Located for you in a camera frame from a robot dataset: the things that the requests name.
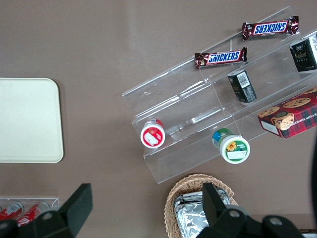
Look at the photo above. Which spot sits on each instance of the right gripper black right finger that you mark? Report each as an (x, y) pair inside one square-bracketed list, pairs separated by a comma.
[(215, 213)]

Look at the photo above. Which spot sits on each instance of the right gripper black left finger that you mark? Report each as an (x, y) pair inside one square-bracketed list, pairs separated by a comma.
[(74, 210)]

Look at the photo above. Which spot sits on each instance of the light wicker basket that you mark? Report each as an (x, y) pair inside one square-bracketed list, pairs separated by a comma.
[(178, 188)]

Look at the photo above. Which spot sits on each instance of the cream plastic tray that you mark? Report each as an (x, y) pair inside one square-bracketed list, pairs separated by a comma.
[(27, 121)]

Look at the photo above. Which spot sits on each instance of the clear acrylic bottle rack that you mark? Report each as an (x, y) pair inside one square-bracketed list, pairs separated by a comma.
[(53, 201)]

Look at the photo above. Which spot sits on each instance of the silver foil packets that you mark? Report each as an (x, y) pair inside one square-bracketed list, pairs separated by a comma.
[(189, 215)]

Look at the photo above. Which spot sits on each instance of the green sunflower lidded cup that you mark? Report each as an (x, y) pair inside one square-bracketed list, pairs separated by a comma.
[(234, 150)]

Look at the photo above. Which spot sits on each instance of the red lidded yogurt cup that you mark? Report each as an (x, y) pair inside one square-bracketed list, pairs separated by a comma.
[(152, 136)]

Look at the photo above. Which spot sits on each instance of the clear acrylic stepped shelf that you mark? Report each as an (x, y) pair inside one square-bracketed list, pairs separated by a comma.
[(188, 99)]

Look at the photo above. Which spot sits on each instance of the red tartan cookie box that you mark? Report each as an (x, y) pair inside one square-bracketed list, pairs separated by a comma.
[(292, 116)]

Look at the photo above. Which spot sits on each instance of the small black carton box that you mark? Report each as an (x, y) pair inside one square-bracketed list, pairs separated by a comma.
[(242, 86), (304, 53)]

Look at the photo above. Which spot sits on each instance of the Snickers chocolate bar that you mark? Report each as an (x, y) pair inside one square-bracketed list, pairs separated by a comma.
[(220, 58), (271, 27)]

